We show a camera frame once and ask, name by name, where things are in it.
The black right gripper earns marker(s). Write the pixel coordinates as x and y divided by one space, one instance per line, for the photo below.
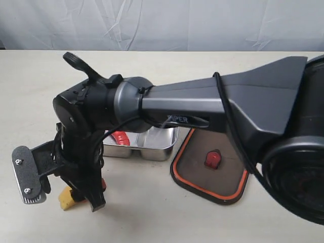
82 160

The yellow cheese wedge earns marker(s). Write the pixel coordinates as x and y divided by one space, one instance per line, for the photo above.
66 200

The red toy sausage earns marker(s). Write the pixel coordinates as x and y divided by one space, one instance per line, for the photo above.
121 138

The stainless steel lunch box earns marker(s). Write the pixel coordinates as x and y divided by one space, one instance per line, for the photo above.
155 144

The dark transparent lid orange seal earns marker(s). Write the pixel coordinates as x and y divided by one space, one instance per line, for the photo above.
207 165

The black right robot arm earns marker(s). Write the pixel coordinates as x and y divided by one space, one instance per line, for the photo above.
272 115

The white backdrop cloth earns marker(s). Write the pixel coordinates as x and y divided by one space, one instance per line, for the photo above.
163 25

